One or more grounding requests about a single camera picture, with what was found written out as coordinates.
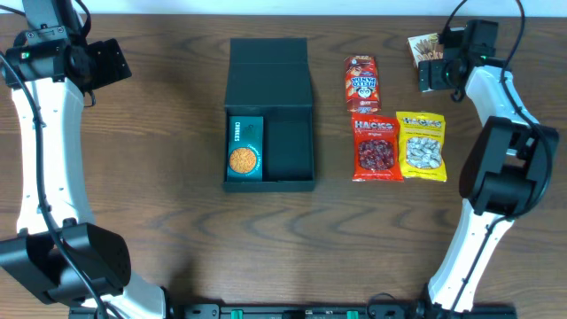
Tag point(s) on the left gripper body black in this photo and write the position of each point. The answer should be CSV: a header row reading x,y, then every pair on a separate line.
x,y
101,67

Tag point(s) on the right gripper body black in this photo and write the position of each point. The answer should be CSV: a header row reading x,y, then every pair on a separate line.
x,y
438,74

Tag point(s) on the brown Pocky box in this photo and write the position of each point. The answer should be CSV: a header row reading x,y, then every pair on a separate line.
x,y
424,49

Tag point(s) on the teal cookies box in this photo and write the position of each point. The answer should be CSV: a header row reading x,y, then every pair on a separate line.
x,y
245,149

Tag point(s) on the black gift box with lid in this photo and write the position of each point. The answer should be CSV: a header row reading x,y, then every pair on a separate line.
x,y
270,78

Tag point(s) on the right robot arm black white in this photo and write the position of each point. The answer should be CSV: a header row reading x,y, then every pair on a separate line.
x,y
504,177

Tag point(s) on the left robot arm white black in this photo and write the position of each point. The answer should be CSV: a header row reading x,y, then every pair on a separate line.
x,y
59,254

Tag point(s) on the yellow Hacks candy bag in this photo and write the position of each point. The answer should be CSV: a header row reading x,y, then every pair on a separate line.
x,y
421,139

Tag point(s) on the red Hello Panda box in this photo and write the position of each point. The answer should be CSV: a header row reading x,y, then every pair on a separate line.
x,y
362,85

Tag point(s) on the red Hacks candy bag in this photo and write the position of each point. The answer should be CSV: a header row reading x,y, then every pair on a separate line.
x,y
376,148

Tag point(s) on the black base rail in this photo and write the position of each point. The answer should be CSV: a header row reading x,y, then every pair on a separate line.
x,y
381,310

